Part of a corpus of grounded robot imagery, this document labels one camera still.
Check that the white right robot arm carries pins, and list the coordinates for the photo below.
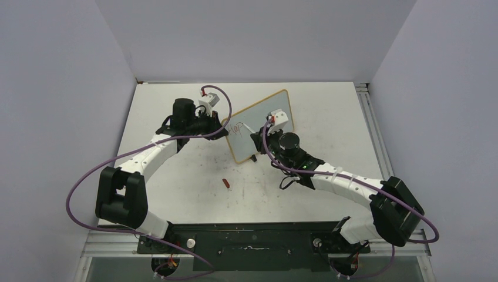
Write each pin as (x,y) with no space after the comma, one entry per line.
(395,212)

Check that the red marker cap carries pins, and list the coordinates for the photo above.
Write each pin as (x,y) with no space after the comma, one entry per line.
(226,183)

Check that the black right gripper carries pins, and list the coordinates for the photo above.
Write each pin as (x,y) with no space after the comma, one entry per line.
(258,138)

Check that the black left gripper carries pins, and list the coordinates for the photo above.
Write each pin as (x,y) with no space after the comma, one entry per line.
(214,123)

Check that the aluminium rail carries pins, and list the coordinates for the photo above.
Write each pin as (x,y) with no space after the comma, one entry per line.
(372,124)
(105,244)

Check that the white red whiteboard marker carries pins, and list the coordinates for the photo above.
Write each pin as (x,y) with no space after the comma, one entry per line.
(249,128)

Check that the yellow framed whiteboard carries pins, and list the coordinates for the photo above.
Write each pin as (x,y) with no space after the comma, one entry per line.
(238,139)

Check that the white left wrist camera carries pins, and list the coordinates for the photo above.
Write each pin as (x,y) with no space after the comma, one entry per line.
(207,102)

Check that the aluminium rail right side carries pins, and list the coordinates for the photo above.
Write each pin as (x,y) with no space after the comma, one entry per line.
(372,124)

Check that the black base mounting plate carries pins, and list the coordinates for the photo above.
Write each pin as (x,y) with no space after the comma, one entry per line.
(259,246)

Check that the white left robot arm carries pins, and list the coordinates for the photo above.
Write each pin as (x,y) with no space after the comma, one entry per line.
(121,194)

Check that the aluminium rail front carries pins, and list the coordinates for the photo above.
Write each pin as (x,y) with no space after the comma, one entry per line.
(105,244)

